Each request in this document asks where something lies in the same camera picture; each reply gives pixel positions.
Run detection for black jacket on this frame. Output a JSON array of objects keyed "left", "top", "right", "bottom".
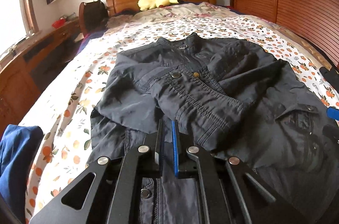
[{"left": 89, "top": 33, "right": 338, "bottom": 223}]

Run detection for orange-print floral bedsheet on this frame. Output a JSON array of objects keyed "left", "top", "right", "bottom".
[{"left": 21, "top": 14, "right": 338, "bottom": 223}]

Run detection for blue garment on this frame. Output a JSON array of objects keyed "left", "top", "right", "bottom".
[{"left": 1, "top": 124, "right": 44, "bottom": 223}]

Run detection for long wooden side desk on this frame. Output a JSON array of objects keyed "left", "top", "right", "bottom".
[{"left": 1, "top": 18, "right": 81, "bottom": 133}]

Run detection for pale floral quilt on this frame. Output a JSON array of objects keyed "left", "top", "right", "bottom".
[{"left": 106, "top": 2, "right": 238, "bottom": 28}]

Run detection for red bowl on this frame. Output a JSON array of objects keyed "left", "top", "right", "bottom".
[{"left": 52, "top": 18, "right": 66, "bottom": 29}]

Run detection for yellow Pikachu plush toy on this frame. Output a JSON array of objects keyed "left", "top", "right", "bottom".
[{"left": 137, "top": 0, "right": 179, "bottom": 11}]

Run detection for window with wooden frame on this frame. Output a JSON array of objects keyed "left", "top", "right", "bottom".
[{"left": 1, "top": 0, "right": 39, "bottom": 55}]

